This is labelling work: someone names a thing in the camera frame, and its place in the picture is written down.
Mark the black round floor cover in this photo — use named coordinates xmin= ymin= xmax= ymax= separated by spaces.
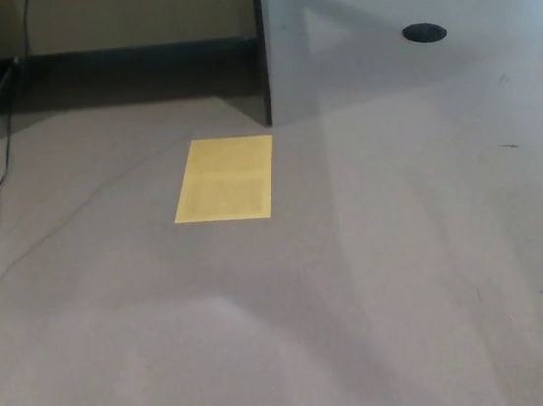
xmin=400 ymin=20 xmax=449 ymax=46

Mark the yellow paper sheet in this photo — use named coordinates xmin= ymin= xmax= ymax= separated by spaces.
xmin=164 ymin=130 xmax=284 ymax=231

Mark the thin grey floor cable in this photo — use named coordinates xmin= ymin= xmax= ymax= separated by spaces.
xmin=0 ymin=141 xmax=204 ymax=312

